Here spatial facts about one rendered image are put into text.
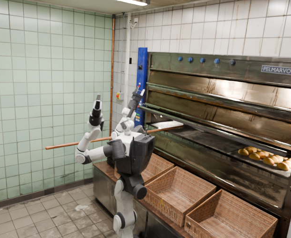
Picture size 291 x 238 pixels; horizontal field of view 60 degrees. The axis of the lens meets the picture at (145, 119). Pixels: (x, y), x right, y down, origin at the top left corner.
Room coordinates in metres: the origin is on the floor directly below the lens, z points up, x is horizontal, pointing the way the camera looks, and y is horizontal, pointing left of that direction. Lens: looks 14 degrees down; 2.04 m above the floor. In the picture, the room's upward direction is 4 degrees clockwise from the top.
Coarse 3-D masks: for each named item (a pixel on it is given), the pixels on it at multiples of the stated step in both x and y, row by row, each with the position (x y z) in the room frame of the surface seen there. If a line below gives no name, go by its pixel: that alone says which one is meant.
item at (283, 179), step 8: (152, 128) 3.09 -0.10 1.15; (176, 136) 2.75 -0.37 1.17; (192, 144) 2.56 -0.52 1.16; (200, 144) 2.50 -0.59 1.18; (208, 152) 2.39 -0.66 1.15; (216, 152) 2.31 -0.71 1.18; (232, 160) 2.17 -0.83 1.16; (240, 160) 2.14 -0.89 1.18; (248, 168) 2.04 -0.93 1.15; (256, 168) 1.99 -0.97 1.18; (264, 168) 2.00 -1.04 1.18; (272, 176) 1.88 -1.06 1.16; (280, 176) 1.86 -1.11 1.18
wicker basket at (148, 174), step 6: (156, 156) 2.94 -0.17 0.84; (150, 162) 2.98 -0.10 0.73; (156, 162) 2.91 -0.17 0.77; (168, 162) 2.77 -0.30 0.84; (150, 168) 2.95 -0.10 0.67; (156, 168) 2.87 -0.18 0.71; (162, 168) 2.81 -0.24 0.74; (168, 168) 2.64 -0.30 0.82; (114, 174) 2.83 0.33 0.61; (144, 174) 2.92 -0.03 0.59; (150, 174) 2.91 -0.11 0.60; (156, 174) 2.55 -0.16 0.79; (162, 174) 2.59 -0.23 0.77; (144, 180) 2.76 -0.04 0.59; (150, 180) 2.49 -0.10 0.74; (144, 186) 2.63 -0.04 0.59; (150, 186) 2.49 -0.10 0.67
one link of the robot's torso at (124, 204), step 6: (120, 180) 1.92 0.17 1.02; (120, 186) 1.89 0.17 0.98; (114, 192) 1.98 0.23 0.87; (120, 192) 1.91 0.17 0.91; (126, 192) 1.99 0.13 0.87; (120, 198) 1.91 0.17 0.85; (126, 198) 1.95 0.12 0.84; (132, 198) 1.98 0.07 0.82; (120, 204) 1.95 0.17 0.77; (126, 204) 1.94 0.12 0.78; (132, 204) 1.97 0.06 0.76; (120, 210) 1.94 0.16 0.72; (126, 210) 1.93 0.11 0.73; (132, 210) 1.97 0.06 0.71; (120, 216) 1.91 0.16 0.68; (126, 216) 1.91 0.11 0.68; (132, 216) 1.94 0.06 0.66; (126, 222) 1.89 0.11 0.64; (132, 222) 1.93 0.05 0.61; (120, 228) 1.91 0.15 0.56
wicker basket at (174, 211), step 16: (160, 176) 2.50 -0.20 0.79; (176, 176) 2.61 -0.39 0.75; (192, 176) 2.46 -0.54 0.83; (160, 192) 2.51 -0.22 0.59; (176, 192) 2.53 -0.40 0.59; (192, 192) 2.40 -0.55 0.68; (208, 192) 2.17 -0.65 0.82; (160, 208) 2.16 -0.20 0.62; (176, 208) 2.01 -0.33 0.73; (192, 208) 2.03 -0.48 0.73
